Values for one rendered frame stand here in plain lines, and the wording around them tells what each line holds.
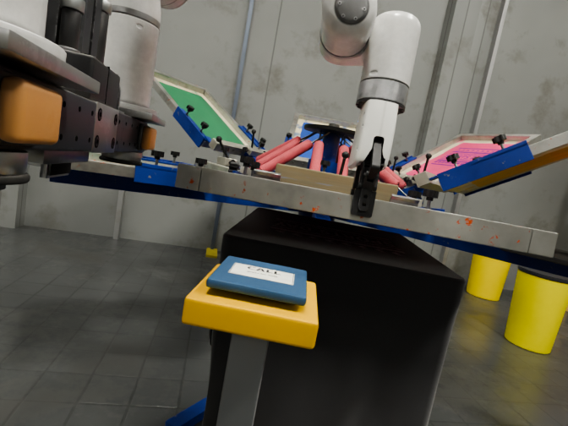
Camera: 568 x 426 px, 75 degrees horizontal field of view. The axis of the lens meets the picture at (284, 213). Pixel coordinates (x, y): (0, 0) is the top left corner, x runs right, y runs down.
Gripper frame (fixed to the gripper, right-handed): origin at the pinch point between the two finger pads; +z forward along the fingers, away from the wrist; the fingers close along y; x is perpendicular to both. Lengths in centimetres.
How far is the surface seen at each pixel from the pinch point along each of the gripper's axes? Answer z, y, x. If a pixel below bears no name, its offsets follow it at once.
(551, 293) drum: 39, -234, 192
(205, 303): 12.3, 24.8, -16.2
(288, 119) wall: -81, -360, -41
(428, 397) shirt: 32.8, -9.4, 20.6
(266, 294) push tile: 10.7, 23.5, -10.8
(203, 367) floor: 97, -127, -43
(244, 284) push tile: 10.2, 23.2, -13.1
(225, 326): 14.1, 24.7, -14.0
